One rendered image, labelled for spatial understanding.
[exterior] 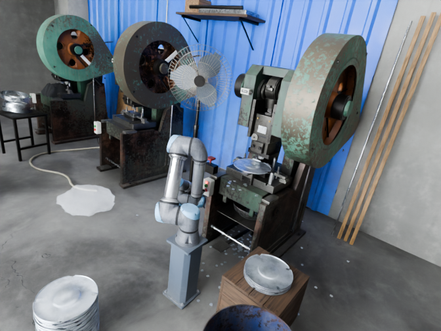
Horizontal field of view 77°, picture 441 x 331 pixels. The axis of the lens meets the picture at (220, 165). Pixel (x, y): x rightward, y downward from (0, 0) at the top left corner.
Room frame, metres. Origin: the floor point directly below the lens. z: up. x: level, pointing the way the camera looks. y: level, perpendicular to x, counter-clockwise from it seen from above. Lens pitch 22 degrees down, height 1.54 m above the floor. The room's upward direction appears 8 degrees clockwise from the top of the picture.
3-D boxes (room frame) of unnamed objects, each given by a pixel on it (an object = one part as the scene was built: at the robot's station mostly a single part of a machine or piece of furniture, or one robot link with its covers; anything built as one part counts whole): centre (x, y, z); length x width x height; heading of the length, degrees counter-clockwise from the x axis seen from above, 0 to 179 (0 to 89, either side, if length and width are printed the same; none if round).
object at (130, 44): (3.40, 0.84, 0.87); 1.53 x 0.99 x 1.74; 141
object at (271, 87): (2.06, -0.32, 1.27); 0.21 x 0.12 x 0.34; 143
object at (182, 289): (1.41, 0.14, 0.23); 0.19 x 0.19 x 0.45; 56
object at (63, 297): (1.02, 0.68, 0.29); 0.29 x 0.29 x 0.01
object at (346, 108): (1.81, -0.66, 1.33); 0.72 x 0.20 x 0.72; 143
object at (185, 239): (1.41, 0.14, 0.50); 0.15 x 0.15 x 0.10
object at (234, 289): (1.31, -0.37, 0.18); 0.40 x 0.38 x 0.35; 143
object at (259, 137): (2.03, -0.29, 1.04); 0.17 x 0.15 x 0.30; 143
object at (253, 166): (1.97, -0.24, 0.78); 0.29 x 0.29 x 0.01
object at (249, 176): (1.93, -0.21, 0.72); 0.25 x 0.14 x 0.14; 143
